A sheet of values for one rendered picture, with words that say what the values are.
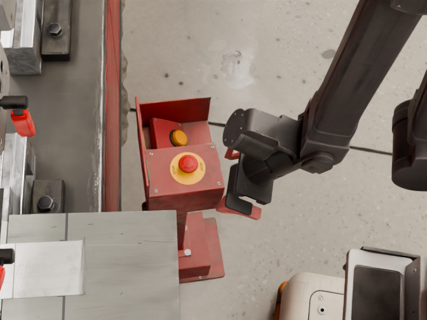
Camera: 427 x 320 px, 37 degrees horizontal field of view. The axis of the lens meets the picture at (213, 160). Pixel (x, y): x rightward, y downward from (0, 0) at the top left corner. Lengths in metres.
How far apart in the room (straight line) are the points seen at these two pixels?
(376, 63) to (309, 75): 1.71
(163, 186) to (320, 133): 0.55
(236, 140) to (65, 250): 0.33
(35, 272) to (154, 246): 0.18
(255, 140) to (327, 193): 1.34
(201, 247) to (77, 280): 0.97
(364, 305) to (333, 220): 1.18
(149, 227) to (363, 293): 0.34
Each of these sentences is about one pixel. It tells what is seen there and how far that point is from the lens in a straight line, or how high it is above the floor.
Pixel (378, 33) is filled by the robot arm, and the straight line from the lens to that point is 0.64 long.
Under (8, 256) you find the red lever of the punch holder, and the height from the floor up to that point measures 1.26.
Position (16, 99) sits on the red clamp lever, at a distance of 0.85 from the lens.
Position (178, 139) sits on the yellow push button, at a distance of 1.38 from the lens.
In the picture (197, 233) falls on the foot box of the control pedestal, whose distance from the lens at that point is 1.95.
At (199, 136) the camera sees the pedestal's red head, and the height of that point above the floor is 0.71.
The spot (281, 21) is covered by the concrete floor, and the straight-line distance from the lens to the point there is 2.50.
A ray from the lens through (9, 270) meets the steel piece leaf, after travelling 1.02.
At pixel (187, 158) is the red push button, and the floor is 0.81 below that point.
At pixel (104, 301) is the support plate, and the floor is 1.00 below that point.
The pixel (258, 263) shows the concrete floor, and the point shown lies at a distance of 2.06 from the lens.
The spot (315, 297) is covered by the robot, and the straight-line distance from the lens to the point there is 1.78.
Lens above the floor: 1.97
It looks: 65 degrees down
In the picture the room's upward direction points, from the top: 11 degrees clockwise
